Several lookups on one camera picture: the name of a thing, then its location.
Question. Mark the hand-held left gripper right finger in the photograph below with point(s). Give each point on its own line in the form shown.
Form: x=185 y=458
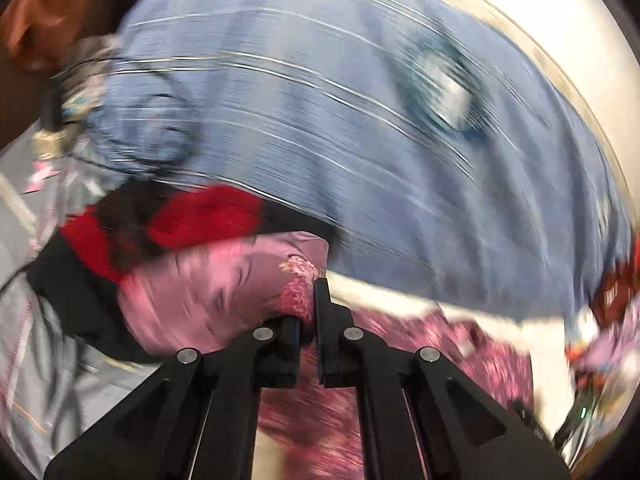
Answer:
x=331 y=342

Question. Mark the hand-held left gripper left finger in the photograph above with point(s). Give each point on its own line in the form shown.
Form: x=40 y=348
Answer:
x=285 y=352

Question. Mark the purple pink patterned garment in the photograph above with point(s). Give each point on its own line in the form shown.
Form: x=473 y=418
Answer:
x=200 y=295

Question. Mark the lilac cloth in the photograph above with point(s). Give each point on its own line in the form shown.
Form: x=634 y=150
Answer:
x=607 y=350

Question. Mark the maroon printed cloth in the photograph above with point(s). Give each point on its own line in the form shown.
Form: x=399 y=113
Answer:
x=612 y=290

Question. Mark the red and black garment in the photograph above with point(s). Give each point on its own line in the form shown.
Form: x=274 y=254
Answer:
x=210 y=215

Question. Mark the blue plaid blanket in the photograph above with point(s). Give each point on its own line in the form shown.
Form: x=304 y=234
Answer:
x=325 y=125

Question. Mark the grey blue bedsheet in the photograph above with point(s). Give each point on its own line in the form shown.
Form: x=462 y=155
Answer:
x=40 y=370

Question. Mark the pale floral cloth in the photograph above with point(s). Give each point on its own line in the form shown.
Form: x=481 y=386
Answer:
x=85 y=85

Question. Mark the orange cloth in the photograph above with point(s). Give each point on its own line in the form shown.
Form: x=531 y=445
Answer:
x=55 y=15

